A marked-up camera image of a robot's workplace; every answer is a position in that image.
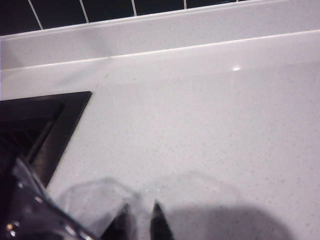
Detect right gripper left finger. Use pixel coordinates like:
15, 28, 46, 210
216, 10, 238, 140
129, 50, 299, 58
106, 202, 133, 240

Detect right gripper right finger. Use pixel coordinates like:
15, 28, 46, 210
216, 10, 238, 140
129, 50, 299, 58
149, 199, 175, 240

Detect clear glass mug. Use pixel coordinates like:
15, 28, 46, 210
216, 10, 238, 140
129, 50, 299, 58
0, 139, 144, 240

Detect black kitchen sink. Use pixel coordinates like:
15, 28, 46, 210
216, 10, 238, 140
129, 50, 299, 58
0, 90, 93, 189

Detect dark metal kitchen faucet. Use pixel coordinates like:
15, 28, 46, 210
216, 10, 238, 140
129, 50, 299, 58
0, 0, 320, 73

